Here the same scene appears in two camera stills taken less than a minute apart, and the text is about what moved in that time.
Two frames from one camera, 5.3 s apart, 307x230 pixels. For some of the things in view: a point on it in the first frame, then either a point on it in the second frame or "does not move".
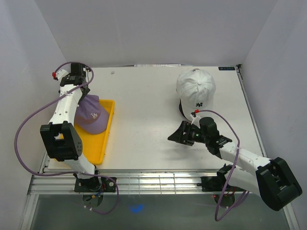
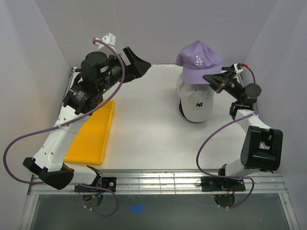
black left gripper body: (85, 92) -> (130, 73)
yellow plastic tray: (94, 145) does not move
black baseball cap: (181, 109) does not move
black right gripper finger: (178, 136) -> (217, 80)
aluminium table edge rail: (57, 182) does not move
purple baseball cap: (90, 116) -> (197, 60)
